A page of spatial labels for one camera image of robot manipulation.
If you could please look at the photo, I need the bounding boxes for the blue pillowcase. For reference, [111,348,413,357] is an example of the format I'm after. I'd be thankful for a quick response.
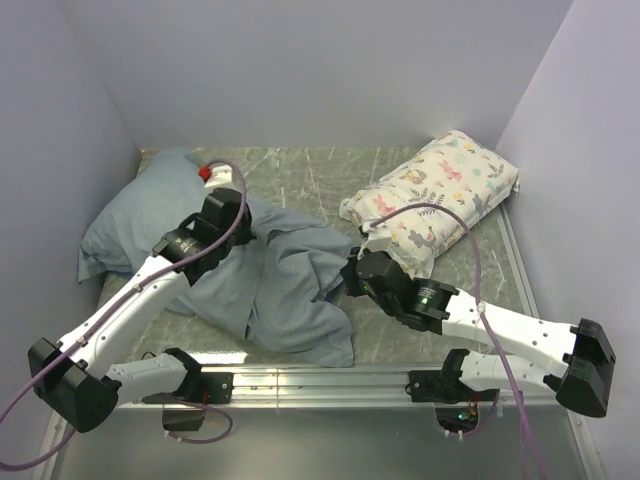
[76,146,358,368]

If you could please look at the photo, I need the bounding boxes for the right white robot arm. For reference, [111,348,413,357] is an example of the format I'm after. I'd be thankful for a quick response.
[341,248,616,418]

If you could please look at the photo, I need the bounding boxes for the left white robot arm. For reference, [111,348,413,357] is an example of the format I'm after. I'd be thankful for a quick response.
[28,188,254,433]

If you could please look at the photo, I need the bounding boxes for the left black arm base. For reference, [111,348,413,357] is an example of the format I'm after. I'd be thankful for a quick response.
[161,372,234,444]

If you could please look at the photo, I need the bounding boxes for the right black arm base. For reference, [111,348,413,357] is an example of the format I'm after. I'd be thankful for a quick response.
[405,370,500,441]

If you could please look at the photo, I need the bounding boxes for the floral patterned pillow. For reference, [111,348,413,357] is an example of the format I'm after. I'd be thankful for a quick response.
[339,130,519,278]

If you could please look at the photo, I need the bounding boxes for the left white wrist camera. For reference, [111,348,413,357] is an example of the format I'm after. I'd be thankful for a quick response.
[198,165,235,191]

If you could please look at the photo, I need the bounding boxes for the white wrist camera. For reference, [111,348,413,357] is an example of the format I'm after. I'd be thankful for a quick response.
[198,165,235,191]
[360,221,393,252]

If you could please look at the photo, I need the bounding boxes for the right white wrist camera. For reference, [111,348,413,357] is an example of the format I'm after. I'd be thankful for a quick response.
[360,221,393,252]

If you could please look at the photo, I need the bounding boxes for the aluminium mounting rail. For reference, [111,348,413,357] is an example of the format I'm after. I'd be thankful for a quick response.
[112,363,506,411]

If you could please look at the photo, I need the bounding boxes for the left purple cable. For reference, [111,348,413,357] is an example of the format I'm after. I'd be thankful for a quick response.
[0,159,251,471]

